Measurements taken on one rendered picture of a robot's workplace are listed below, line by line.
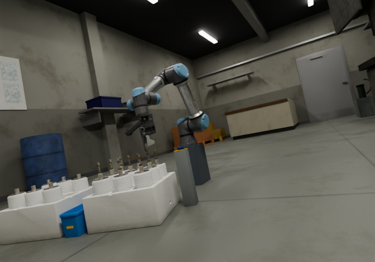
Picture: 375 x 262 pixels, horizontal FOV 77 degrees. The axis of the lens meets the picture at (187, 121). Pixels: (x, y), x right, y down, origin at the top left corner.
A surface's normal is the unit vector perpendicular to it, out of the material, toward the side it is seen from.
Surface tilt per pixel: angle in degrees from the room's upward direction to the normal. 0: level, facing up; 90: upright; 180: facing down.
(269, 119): 90
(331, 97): 90
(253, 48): 90
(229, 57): 90
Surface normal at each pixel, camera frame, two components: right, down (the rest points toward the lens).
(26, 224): -0.22, -0.01
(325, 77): -0.47, 0.04
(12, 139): 0.86, -0.20
